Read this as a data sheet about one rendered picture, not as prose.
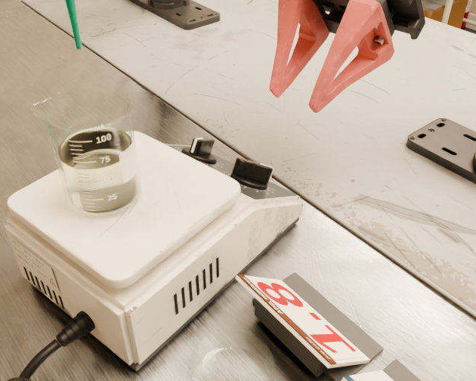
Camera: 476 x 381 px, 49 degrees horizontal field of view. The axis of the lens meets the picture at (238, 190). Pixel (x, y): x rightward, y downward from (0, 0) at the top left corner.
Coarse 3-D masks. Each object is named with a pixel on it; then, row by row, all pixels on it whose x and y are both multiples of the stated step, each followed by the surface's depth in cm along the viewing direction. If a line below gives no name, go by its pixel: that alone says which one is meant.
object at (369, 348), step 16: (288, 288) 40; (304, 288) 40; (256, 304) 37; (320, 304) 39; (272, 320) 36; (336, 320) 38; (288, 336) 35; (352, 336) 37; (368, 336) 37; (304, 352) 34; (368, 352) 36; (320, 368) 34; (336, 368) 35; (352, 368) 35
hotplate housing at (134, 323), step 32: (224, 224) 36; (256, 224) 39; (288, 224) 44; (32, 256) 36; (64, 256) 34; (192, 256) 34; (224, 256) 37; (256, 256) 42; (64, 288) 35; (96, 288) 32; (128, 288) 32; (160, 288) 32; (192, 288) 36; (224, 288) 40; (96, 320) 34; (128, 320) 31; (160, 320) 34; (128, 352) 33
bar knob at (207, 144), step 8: (192, 144) 45; (200, 144) 44; (208, 144) 46; (184, 152) 45; (192, 152) 44; (200, 152) 45; (208, 152) 46; (200, 160) 45; (208, 160) 45; (216, 160) 46
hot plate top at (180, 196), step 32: (160, 160) 39; (192, 160) 39; (32, 192) 36; (64, 192) 36; (160, 192) 36; (192, 192) 36; (224, 192) 36; (32, 224) 34; (64, 224) 34; (96, 224) 34; (128, 224) 34; (160, 224) 34; (192, 224) 34; (96, 256) 31; (128, 256) 31; (160, 256) 32
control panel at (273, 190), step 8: (224, 160) 49; (216, 168) 44; (224, 168) 46; (232, 168) 47; (240, 184) 42; (272, 184) 46; (248, 192) 40; (256, 192) 41; (264, 192) 42; (272, 192) 43; (280, 192) 44; (288, 192) 45
